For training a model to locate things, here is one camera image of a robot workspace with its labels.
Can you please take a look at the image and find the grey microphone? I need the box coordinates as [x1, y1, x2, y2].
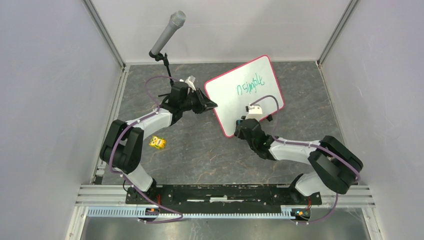
[149, 10, 187, 58]

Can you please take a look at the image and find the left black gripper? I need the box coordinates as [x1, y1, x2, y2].
[181, 87, 218, 115]

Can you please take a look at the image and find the pink framed whiteboard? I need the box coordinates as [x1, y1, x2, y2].
[204, 55, 285, 138]

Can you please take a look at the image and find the yellow toy block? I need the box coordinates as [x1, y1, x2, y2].
[148, 135, 167, 149]

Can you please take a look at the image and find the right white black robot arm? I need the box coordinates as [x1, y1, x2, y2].
[234, 119, 364, 204]

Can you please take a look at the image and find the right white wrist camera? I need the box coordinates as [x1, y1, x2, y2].
[244, 104, 263, 121]

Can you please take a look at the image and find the black microphone stand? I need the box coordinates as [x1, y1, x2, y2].
[148, 51, 174, 86]

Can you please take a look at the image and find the white slotted cable duct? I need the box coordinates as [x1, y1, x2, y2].
[86, 206, 310, 220]

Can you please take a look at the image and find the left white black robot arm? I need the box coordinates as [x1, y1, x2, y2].
[99, 81, 218, 204]

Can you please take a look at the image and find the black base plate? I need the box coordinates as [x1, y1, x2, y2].
[125, 184, 322, 214]

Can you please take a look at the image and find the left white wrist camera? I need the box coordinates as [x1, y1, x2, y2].
[179, 75, 196, 92]

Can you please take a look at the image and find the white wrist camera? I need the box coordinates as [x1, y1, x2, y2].
[179, 75, 196, 92]
[244, 104, 263, 121]

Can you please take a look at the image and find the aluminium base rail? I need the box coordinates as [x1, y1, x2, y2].
[75, 185, 376, 208]

